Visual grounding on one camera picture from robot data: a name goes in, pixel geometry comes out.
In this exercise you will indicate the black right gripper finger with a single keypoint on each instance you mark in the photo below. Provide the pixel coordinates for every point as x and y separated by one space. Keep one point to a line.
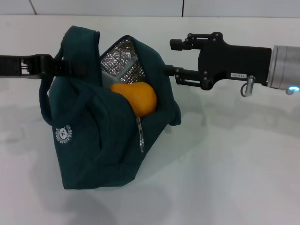
185 76
185 44

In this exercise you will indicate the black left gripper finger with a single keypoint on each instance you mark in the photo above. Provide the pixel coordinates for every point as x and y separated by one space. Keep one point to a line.
72 69

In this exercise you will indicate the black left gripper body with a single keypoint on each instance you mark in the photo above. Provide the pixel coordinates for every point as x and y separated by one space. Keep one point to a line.
14 65

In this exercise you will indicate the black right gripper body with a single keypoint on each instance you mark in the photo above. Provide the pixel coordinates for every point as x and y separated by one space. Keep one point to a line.
234 62

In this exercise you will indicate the orange yellow pear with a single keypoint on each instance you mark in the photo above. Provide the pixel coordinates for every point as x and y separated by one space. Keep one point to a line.
140 98

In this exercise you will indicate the teal fabric lunch bag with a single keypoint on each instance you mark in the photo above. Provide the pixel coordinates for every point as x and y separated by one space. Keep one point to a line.
93 145

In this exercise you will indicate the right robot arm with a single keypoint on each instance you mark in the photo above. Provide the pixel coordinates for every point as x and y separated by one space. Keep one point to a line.
284 68

